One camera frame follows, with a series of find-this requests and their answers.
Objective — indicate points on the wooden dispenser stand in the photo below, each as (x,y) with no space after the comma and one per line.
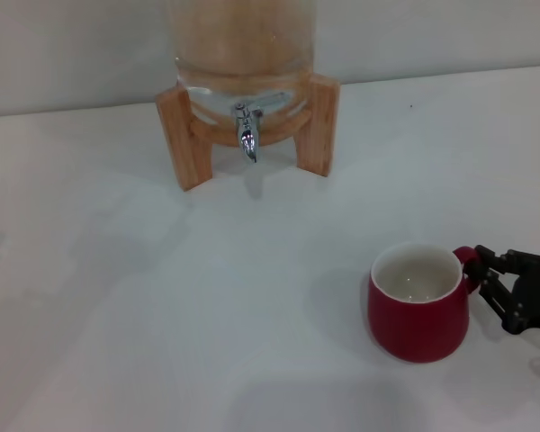
(191,148)

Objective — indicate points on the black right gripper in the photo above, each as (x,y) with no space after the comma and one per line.
(537,297)

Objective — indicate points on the clear glass water dispenser jar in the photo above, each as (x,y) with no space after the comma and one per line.
(243,45)

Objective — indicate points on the chrome faucet with lever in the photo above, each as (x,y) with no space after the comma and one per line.
(248,139)

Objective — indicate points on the red ceramic cup white inside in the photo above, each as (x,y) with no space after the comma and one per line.
(414,328)

